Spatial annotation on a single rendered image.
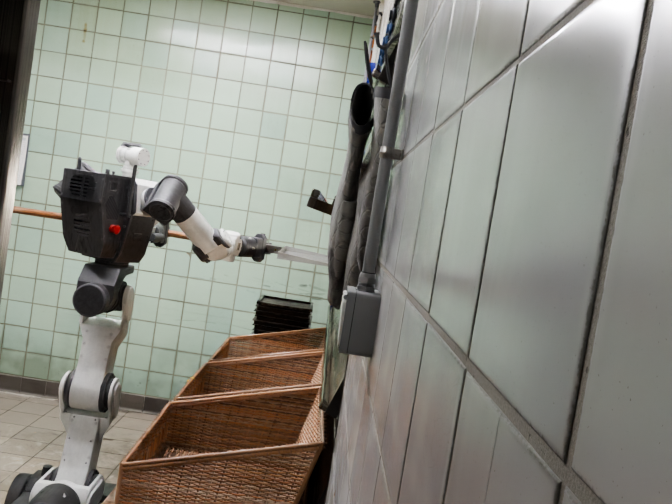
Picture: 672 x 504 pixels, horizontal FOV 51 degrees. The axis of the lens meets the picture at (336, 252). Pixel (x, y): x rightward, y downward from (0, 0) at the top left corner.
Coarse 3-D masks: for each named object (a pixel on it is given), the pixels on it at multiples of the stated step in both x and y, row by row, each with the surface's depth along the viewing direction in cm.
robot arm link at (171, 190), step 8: (168, 184) 243; (176, 184) 244; (160, 192) 241; (168, 192) 241; (176, 192) 243; (184, 192) 247; (168, 200) 239; (176, 200) 242; (184, 200) 246; (176, 208) 242; (184, 208) 246; (192, 208) 248; (176, 216) 247; (184, 216) 247
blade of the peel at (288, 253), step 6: (288, 246) 337; (282, 252) 313; (288, 252) 328; (294, 252) 335; (300, 252) 337; (306, 252) 337; (312, 252) 337; (282, 258) 283; (288, 258) 283; (294, 258) 283; (300, 258) 283; (306, 258) 283; (312, 258) 313; (318, 258) 319; (324, 258) 325; (318, 264) 283; (324, 264) 283
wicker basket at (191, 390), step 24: (240, 360) 280; (264, 360) 280; (288, 360) 280; (312, 360) 280; (192, 384) 249; (216, 384) 281; (240, 384) 281; (264, 384) 281; (288, 384) 281; (312, 384) 226; (240, 408) 276
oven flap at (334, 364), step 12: (336, 312) 302; (336, 324) 269; (336, 336) 243; (324, 348) 236; (336, 348) 222; (324, 360) 214; (336, 360) 203; (324, 372) 197; (336, 372) 188; (324, 384) 183; (336, 384) 174; (324, 396) 171; (324, 408) 166
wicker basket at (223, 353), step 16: (240, 336) 339; (256, 336) 339; (272, 336) 339; (288, 336) 339; (304, 336) 339; (320, 336) 340; (224, 352) 327; (240, 352) 340; (256, 352) 340; (272, 352) 340; (288, 352) 285; (304, 352) 285; (272, 384) 286
